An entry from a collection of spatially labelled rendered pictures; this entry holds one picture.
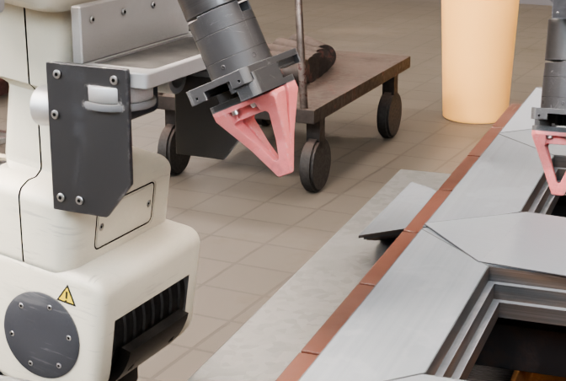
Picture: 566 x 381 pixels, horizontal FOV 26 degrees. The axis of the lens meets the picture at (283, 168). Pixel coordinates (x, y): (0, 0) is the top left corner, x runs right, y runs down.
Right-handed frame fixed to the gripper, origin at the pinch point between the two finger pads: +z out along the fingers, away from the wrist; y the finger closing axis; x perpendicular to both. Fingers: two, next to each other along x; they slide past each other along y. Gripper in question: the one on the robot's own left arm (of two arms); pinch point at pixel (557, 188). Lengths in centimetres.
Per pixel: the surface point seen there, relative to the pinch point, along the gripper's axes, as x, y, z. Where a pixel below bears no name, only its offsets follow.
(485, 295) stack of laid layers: 2.6, -28.8, 9.5
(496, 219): 5.0, -11.4, 3.5
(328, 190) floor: 114, 280, 22
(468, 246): 6.1, -21.0, 5.8
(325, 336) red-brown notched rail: 15.4, -38.1, 13.8
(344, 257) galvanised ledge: 32.0, 23.4, 14.0
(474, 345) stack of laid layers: 1.9, -36.6, 13.0
